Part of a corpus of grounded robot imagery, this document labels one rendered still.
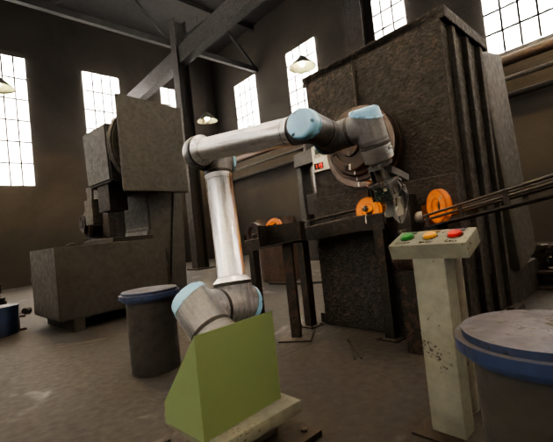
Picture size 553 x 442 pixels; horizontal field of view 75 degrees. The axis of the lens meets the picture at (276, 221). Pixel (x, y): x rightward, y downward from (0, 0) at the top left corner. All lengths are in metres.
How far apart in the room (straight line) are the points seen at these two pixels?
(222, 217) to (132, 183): 2.70
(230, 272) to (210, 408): 0.50
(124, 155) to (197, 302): 2.98
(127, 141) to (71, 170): 7.66
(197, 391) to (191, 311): 0.28
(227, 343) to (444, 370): 0.65
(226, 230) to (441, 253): 0.77
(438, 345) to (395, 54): 1.67
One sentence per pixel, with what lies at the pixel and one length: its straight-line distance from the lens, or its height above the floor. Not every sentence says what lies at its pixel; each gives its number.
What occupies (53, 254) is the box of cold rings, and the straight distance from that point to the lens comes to 3.57.
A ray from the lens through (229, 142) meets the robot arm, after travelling 1.25.
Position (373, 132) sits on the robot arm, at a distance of 1.11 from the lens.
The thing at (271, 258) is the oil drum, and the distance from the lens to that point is 4.90.
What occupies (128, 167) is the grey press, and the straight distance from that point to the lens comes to 4.09.
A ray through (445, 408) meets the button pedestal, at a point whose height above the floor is 0.09.
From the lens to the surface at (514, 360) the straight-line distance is 0.73.
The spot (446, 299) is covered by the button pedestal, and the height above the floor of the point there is 0.42.
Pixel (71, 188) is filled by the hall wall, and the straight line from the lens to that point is 11.65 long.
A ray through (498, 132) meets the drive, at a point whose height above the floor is 1.16.
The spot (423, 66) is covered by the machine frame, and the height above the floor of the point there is 1.48.
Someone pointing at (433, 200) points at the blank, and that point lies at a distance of 1.82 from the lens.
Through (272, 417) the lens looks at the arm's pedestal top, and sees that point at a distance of 1.22.
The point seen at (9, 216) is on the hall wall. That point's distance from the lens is 11.31.
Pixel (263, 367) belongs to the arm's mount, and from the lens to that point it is 1.24.
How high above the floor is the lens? 0.66
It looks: 2 degrees up
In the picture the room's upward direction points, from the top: 6 degrees counter-clockwise
